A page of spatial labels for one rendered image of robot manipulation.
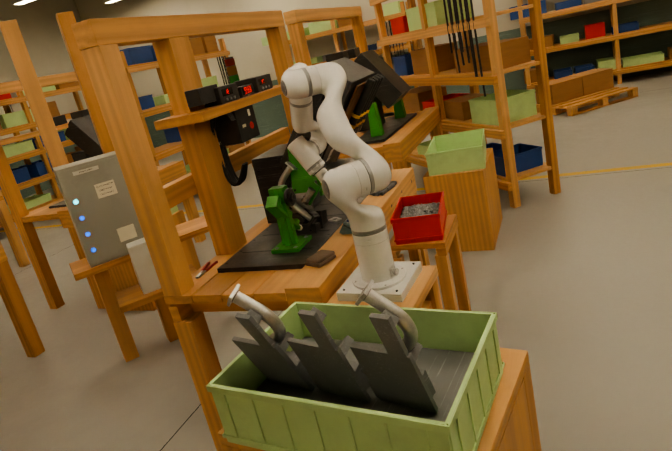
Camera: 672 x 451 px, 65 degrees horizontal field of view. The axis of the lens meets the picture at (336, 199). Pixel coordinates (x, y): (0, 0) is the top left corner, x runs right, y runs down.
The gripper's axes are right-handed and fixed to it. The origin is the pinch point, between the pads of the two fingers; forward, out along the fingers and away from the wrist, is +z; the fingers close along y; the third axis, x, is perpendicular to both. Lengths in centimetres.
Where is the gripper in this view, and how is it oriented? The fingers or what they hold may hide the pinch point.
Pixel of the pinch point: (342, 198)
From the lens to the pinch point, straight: 223.9
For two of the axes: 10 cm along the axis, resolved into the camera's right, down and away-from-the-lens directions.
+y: -0.2, 0.0, 10.0
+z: 6.4, 7.7, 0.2
